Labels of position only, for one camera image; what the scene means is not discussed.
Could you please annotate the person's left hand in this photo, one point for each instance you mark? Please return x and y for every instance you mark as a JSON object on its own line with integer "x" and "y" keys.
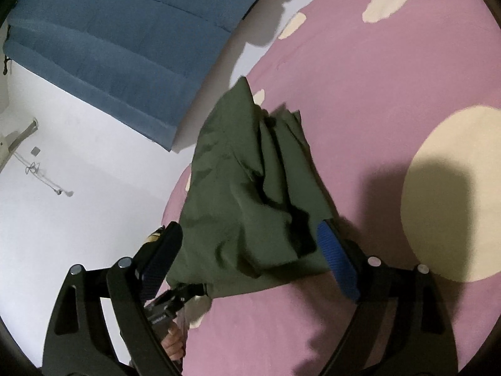
{"x": 174, "y": 342}

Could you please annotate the blue padded headboard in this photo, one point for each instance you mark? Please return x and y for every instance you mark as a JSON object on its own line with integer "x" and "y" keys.
{"x": 117, "y": 47}

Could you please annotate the wall socket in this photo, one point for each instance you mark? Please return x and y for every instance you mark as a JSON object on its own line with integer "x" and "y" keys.
{"x": 35, "y": 151}

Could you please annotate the pink polka-dot bedsheet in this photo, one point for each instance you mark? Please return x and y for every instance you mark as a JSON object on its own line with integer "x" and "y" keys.
{"x": 352, "y": 86}

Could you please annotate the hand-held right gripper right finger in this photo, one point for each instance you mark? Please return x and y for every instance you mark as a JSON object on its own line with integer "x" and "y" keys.
{"x": 336, "y": 258}

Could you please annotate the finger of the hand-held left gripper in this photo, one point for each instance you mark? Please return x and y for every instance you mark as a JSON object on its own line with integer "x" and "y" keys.
{"x": 188, "y": 290}

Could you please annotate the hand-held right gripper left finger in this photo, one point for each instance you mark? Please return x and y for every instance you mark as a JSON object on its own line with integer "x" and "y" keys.
{"x": 158, "y": 260}

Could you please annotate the white wall fixture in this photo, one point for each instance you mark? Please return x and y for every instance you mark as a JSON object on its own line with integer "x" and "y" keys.
{"x": 11, "y": 141}

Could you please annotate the olive green jacket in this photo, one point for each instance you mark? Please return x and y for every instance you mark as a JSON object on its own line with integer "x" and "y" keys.
{"x": 227, "y": 188}

